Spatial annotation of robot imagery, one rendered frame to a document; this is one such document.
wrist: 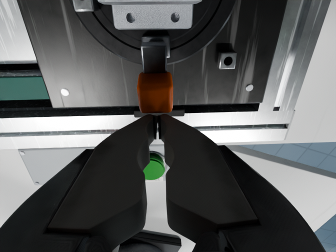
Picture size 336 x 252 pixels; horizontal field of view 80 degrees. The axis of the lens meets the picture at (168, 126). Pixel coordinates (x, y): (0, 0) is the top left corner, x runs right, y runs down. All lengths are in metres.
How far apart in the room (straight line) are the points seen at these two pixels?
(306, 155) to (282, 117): 1.60
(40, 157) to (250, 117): 0.28
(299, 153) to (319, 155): 0.17
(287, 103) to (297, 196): 0.35
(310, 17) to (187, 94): 0.14
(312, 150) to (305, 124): 1.43
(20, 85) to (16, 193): 0.33
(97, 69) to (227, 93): 0.14
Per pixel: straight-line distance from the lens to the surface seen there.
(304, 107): 0.44
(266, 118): 0.28
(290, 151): 1.79
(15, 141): 0.32
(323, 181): 0.60
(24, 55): 0.32
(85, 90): 0.24
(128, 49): 0.19
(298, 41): 0.27
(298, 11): 0.26
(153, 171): 0.28
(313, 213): 0.68
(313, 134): 0.49
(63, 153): 0.31
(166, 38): 0.18
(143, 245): 0.60
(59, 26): 0.23
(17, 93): 0.30
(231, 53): 0.21
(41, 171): 0.34
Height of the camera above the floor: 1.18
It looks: 59 degrees down
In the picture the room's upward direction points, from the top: 176 degrees clockwise
